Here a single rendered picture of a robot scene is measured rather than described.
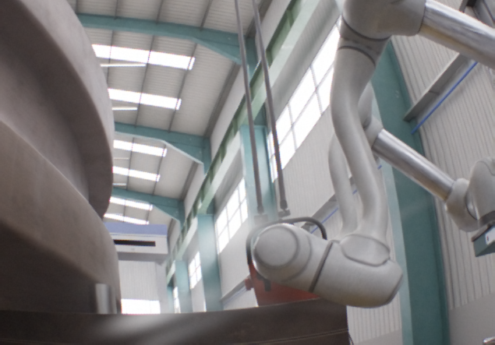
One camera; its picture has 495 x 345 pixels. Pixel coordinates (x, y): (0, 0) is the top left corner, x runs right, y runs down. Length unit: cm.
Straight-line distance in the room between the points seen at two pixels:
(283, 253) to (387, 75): 1149
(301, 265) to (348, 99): 37
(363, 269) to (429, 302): 960
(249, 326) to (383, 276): 45
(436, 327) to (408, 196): 301
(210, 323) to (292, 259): 45
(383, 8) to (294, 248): 52
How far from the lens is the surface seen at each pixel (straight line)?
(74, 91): 188
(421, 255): 1062
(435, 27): 111
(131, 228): 675
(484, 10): 205
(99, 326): 137
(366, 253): 93
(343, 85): 111
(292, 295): 128
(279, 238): 89
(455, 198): 190
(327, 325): 125
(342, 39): 120
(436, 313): 1060
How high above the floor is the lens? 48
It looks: 24 degrees up
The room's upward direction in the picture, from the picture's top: 6 degrees counter-clockwise
